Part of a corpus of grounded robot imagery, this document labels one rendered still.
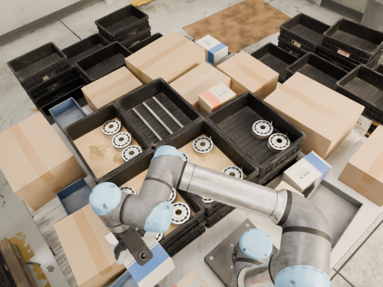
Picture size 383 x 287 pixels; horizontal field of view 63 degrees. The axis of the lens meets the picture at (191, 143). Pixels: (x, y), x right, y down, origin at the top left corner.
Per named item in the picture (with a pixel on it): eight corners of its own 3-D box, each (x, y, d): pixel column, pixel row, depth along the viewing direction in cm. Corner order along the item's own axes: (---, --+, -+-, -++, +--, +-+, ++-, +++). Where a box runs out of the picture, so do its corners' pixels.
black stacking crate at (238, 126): (302, 150, 154) (307, 135, 145) (258, 183, 145) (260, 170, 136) (247, 105, 175) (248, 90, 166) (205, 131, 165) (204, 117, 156)
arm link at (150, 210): (175, 184, 75) (133, 175, 77) (161, 229, 69) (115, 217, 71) (179, 198, 81) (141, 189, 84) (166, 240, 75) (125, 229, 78)
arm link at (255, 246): (270, 240, 125) (276, 229, 114) (265, 275, 118) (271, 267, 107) (240, 232, 127) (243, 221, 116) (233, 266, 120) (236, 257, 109)
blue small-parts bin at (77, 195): (105, 211, 154) (101, 205, 148) (77, 229, 149) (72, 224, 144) (88, 183, 164) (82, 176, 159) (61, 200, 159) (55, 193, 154)
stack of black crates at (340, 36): (370, 82, 271) (394, 36, 234) (347, 102, 259) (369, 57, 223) (328, 60, 292) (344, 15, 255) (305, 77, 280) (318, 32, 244)
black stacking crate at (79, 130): (157, 162, 156) (153, 148, 147) (104, 195, 147) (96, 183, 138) (119, 116, 176) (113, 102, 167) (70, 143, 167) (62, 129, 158)
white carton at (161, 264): (175, 267, 102) (171, 259, 95) (145, 293, 98) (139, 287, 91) (141, 224, 112) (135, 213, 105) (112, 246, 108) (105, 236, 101)
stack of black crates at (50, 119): (92, 103, 279) (83, 83, 261) (109, 122, 264) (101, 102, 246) (51, 126, 266) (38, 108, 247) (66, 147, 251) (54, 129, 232)
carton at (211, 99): (221, 91, 177) (221, 82, 171) (235, 103, 171) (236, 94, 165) (198, 105, 172) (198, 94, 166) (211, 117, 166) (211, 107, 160)
